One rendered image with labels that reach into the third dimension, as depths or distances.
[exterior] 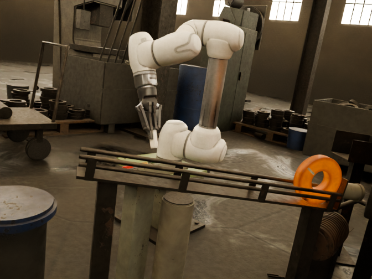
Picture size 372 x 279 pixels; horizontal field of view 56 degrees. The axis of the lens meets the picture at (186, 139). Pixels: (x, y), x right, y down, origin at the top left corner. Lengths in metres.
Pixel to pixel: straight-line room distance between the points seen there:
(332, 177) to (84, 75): 3.52
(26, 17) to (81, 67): 9.25
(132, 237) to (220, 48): 0.99
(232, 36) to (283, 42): 11.02
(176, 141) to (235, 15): 7.61
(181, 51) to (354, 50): 10.86
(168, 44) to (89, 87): 2.98
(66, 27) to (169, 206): 5.77
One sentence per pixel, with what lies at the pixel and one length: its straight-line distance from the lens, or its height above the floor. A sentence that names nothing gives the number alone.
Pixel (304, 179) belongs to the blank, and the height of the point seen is 0.71.
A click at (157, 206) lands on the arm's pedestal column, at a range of 2.05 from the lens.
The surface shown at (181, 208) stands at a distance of 1.24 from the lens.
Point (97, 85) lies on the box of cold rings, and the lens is 4.11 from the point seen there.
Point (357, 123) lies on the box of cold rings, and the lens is 4.03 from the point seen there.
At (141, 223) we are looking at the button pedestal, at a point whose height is 0.38.
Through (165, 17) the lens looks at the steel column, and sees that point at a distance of 4.19.
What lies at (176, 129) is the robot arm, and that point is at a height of 0.61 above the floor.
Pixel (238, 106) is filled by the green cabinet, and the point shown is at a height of 0.38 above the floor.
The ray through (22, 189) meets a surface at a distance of 1.52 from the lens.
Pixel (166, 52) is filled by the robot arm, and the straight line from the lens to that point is 1.30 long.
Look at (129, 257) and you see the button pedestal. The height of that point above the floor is 0.24.
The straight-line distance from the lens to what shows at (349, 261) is 2.34.
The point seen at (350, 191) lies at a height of 0.68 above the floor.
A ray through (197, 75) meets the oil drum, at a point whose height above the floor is 0.78.
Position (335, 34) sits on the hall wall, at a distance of 12.22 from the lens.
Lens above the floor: 1.03
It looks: 14 degrees down
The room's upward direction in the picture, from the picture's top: 8 degrees clockwise
